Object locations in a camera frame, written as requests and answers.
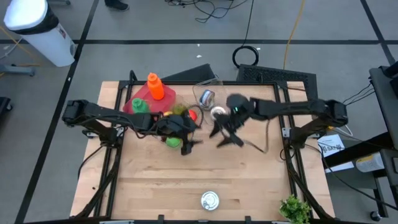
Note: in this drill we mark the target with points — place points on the pink plastic bin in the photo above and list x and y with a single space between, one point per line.
164 96

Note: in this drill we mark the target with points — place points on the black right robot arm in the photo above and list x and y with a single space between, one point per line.
289 107

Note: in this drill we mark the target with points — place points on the green plastic water bottle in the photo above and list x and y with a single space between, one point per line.
140 106

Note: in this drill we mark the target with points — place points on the orange plastic water bottle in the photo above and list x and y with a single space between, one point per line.
155 87

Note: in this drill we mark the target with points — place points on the green apple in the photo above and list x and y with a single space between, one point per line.
173 142

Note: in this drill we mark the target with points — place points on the green plant in white pot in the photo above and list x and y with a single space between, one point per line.
293 210

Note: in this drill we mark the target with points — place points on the grey stand foot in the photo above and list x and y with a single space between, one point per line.
17 70

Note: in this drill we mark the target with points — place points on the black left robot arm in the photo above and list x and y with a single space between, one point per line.
93 110

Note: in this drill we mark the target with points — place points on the black caster wheel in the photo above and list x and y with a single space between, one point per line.
375 215

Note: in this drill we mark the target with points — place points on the black table clamp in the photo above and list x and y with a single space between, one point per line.
247 219
160 218

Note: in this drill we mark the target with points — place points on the green speckled pear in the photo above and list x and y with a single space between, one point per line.
179 109

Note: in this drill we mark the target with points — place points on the white paper sheet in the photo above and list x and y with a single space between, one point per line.
334 149

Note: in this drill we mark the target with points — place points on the red apple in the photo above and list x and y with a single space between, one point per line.
192 115

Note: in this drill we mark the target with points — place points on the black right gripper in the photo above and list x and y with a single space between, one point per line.
231 124

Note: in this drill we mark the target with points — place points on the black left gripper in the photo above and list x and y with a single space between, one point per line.
175 127

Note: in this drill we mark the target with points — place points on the person's foot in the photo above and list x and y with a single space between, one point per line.
116 4

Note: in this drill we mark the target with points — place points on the yellow mango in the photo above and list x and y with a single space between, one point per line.
168 114

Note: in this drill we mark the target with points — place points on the silver mounting bracket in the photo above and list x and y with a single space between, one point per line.
285 132
119 131

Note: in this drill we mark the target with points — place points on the black equipment cart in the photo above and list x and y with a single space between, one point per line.
385 93

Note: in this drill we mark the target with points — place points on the white trash bin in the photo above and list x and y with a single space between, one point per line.
40 34

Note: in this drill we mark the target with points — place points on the black perforated panel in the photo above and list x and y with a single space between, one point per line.
273 76

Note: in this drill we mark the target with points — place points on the black slanted panel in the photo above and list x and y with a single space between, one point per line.
192 74

